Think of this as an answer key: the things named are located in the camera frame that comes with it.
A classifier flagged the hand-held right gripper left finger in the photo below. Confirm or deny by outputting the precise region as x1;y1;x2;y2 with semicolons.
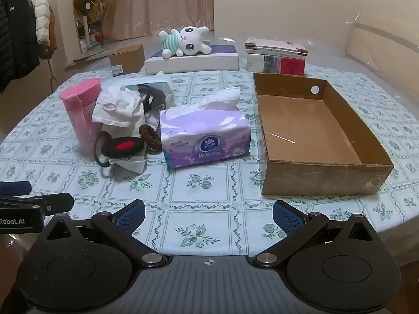
42;199;167;266

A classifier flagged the white plush toy striped shirt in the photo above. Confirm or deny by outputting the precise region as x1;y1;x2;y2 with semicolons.
159;25;212;58

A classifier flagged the white box blue top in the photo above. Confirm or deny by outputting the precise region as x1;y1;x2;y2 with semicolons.
144;44;240;74

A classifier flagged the brown hair tie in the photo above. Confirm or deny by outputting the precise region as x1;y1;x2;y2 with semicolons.
139;124;163;154

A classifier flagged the thin black-spined book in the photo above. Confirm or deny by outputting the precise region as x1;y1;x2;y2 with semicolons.
245;49;309;58

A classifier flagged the white puffer jacket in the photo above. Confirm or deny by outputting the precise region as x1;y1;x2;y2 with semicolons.
31;0;52;45

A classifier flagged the beige curtain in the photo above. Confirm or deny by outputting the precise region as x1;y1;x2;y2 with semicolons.
101;0;215;42

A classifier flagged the purple tissue pack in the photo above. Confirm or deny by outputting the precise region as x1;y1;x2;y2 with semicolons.
159;86;252;170

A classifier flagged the floral green white tablecloth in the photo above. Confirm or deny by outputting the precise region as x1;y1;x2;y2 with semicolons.
0;57;419;260

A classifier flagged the thin green-edged book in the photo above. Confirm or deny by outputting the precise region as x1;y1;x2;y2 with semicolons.
245;46;306;54

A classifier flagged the cluttered wooden shelf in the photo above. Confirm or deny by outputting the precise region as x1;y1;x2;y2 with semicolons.
70;0;109;53

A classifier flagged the black eye mask red patch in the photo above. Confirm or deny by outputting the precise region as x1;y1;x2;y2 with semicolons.
93;131;148;177

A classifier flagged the plastic wrapped beige board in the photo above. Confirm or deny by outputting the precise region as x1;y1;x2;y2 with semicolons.
344;12;419;83

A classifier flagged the small closed cardboard box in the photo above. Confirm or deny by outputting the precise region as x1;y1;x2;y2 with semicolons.
109;44;145;75

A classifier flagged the white cloth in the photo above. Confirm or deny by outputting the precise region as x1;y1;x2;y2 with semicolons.
92;84;148;175

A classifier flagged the orange brown jacket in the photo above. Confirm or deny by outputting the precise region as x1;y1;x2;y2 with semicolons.
39;5;58;60

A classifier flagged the black puffer jacket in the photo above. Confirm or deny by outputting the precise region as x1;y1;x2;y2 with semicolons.
0;0;42;94

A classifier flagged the dark grey cloth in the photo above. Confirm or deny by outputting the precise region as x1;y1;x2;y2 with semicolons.
136;84;167;116

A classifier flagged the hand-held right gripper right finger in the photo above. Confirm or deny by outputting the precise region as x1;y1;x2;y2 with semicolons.
253;199;379;266

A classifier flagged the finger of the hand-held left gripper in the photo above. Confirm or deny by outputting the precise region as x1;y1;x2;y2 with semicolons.
0;192;74;216
0;181;32;198

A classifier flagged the pink book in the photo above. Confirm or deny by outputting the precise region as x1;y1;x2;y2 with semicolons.
245;38;308;53

